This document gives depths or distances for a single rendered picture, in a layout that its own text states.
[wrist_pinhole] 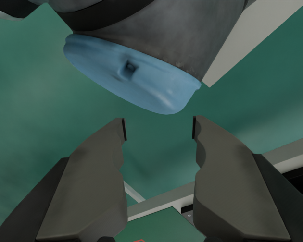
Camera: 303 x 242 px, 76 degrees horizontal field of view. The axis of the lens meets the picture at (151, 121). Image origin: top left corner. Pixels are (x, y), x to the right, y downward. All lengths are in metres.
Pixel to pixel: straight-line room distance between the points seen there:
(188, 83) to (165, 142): 1.33
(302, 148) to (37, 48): 1.40
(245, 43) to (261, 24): 0.04
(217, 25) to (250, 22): 0.24
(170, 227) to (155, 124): 0.76
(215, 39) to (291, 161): 0.48
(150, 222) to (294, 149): 0.53
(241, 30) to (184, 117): 0.99
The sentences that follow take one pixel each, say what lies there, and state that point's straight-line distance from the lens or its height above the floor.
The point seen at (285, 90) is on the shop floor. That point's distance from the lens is 1.39.
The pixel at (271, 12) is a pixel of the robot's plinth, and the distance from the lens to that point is 0.43.
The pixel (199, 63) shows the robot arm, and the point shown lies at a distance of 0.16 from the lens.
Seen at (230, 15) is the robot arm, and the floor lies 0.95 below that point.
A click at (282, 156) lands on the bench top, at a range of 0.61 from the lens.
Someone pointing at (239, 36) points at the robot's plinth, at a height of 0.75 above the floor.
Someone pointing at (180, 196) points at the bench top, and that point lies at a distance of 0.69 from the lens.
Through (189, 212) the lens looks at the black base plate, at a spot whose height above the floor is 0.77.
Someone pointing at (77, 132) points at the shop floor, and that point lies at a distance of 1.64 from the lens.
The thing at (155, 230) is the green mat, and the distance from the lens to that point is 0.86.
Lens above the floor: 1.15
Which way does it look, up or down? 56 degrees down
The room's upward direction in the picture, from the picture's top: 166 degrees counter-clockwise
